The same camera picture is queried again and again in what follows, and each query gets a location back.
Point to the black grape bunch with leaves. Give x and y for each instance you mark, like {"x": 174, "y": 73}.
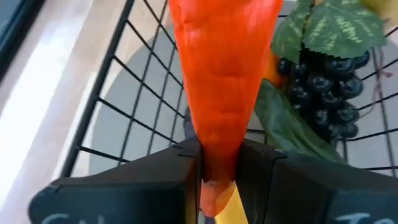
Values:
{"x": 320, "y": 84}

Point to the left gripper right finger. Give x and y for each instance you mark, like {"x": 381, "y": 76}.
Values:
{"x": 311, "y": 196}

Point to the yellow pear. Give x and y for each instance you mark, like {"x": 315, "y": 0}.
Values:
{"x": 382, "y": 7}

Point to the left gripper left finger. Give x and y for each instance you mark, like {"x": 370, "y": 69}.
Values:
{"x": 130, "y": 193}

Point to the orange carrot with green top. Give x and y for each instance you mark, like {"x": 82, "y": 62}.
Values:
{"x": 224, "y": 77}

